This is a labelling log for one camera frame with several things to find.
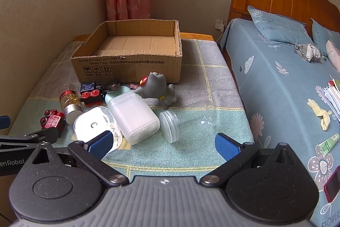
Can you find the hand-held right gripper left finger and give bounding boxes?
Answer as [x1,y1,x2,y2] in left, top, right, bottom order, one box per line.
[32,130,129,188]

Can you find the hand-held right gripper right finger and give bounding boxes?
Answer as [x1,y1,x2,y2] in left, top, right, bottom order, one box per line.
[200,133,303,187]

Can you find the clear round container white disc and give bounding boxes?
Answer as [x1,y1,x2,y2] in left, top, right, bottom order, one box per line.
[73,106,123,150]

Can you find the red toy train car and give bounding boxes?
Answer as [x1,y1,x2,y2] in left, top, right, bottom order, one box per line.
[40,109,66,134]

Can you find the white translucent plastic bottle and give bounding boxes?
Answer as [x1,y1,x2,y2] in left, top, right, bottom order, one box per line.
[108,90,160,144]

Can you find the small bottle of gold beads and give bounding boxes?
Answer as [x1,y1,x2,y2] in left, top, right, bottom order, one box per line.
[59,90,83,125]

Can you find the clear plastic jar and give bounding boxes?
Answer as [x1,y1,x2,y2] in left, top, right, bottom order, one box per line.
[159,101,217,143]

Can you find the grey toy cat figure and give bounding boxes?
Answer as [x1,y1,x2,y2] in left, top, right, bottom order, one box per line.
[134,72,177,110]

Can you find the brown cardboard box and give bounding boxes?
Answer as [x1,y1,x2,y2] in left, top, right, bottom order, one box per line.
[70,20,183,84]

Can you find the mint green egg-shaped case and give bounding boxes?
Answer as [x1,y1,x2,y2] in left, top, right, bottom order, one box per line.
[105,85,131,104]

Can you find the black teardrop hand mirror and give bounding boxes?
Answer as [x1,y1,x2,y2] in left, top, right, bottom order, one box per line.
[102,80,120,93]

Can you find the checked grey green blanket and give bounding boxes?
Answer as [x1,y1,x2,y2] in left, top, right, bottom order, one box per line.
[8,39,255,182]

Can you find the blue floral bed sheet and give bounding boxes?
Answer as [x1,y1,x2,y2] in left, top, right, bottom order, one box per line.
[220,18,340,227]

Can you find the green tube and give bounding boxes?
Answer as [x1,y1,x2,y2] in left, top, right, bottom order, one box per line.
[319,134,340,155]

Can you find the wooden table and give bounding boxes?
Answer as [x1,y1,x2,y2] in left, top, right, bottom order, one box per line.
[77,33,215,43]

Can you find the red phone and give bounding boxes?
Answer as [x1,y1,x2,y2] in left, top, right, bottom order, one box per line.
[324,165,340,203]

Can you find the stack of papers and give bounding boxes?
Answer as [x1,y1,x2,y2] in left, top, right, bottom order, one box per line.
[323,79,340,121]

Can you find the grey crumpled cloth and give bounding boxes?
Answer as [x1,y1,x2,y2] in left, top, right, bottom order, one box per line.
[293,43,327,63]

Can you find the large blue floral pillow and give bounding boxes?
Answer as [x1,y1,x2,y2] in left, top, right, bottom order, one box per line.
[247,5,315,47]

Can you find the pink bolster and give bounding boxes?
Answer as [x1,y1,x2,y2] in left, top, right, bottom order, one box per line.
[326,40,340,69]

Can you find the small blue floral pillow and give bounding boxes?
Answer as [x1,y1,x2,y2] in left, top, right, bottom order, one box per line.
[311,18,340,53]

